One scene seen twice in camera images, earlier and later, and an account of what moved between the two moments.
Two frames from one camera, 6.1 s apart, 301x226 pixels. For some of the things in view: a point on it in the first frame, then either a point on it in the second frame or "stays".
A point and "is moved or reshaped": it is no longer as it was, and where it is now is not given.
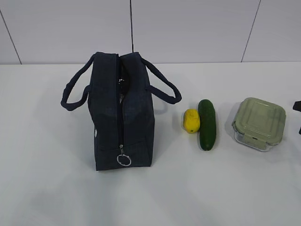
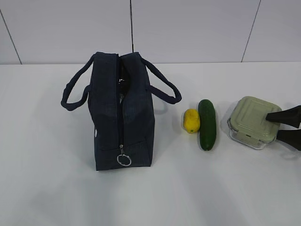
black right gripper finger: [297, 106] → [292, 116]
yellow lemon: [192, 120] stays
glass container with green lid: [259, 124] is moved or reshaped
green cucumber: [207, 124] stays
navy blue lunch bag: [116, 87] stays
